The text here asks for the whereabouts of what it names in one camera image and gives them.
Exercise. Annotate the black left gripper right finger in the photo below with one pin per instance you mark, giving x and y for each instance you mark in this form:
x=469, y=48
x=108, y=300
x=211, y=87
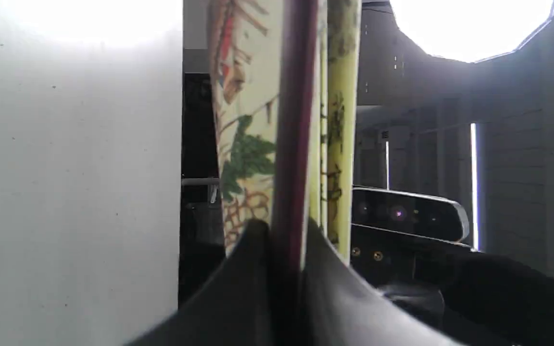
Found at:
x=343, y=309

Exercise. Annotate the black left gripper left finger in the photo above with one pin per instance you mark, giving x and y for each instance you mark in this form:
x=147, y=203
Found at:
x=232, y=307

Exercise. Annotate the paper folding fan dark ribs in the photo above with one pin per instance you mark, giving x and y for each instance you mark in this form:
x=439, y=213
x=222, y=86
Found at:
x=284, y=75

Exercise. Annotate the top camera on mount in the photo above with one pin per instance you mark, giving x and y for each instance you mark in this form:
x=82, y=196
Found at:
x=403, y=237

